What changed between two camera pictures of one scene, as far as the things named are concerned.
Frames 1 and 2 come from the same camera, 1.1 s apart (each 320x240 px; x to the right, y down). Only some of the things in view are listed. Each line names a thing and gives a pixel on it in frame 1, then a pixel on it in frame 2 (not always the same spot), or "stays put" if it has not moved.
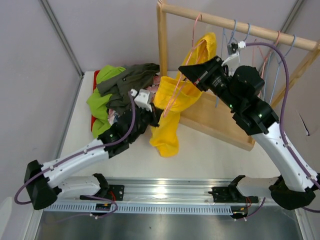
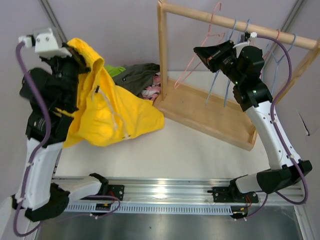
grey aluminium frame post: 52,17 stays put
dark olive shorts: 133,78 stays put
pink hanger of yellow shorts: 194,45 -> 208,35
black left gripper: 154,115 -> 74,57
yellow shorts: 173,94 -> 106,113
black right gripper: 201,73 -> 212,55
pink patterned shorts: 112,113 stays put
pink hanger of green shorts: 269,53 stays put
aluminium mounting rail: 187,191 stays put
